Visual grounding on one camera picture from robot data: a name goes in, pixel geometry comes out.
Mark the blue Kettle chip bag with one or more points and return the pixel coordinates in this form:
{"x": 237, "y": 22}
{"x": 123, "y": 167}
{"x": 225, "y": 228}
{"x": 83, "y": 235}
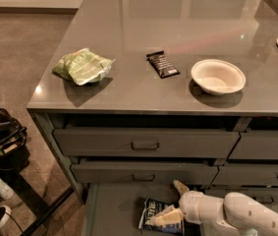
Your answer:
{"x": 152, "y": 207}

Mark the white paper bowl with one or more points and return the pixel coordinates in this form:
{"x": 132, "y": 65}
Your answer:
{"x": 218, "y": 77}

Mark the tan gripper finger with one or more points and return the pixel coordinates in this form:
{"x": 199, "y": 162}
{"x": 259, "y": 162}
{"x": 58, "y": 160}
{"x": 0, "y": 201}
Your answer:
{"x": 170, "y": 215}
{"x": 180, "y": 187}

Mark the grey top right drawer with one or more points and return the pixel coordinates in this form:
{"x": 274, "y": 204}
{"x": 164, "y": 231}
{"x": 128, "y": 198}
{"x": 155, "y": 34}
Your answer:
{"x": 259, "y": 141}

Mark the grey middle left drawer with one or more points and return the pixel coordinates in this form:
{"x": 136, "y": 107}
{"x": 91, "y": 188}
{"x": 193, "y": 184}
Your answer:
{"x": 142, "y": 171}

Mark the grey middle right drawer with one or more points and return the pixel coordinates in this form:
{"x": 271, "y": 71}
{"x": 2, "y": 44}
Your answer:
{"x": 247, "y": 175}

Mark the grey bottom right drawer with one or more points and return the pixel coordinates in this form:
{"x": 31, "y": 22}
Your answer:
{"x": 264, "y": 196}

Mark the black snack bar wrapper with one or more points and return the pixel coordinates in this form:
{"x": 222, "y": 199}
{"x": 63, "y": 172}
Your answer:
{"x": 162, "y": 65}

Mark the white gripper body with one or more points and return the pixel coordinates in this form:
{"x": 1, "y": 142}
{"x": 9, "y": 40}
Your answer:
{"x": 190, "y": 206}

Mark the green chip bag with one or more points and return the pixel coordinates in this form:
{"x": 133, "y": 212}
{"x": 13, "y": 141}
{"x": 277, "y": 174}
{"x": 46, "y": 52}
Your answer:
{"x": 83, "y": 67}

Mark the grey counter cabinet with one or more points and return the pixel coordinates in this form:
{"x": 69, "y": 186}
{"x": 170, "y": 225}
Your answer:
{"x": 241, "y": 32}

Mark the grey open bottom drawer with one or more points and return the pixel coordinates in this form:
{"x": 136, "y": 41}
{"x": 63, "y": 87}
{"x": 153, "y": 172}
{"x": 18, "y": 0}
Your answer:
{"x": 115, "y": 209}

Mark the grey top left drawer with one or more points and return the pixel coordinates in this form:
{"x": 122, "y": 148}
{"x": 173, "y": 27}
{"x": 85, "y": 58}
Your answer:
{"x": 147, "y": 136}

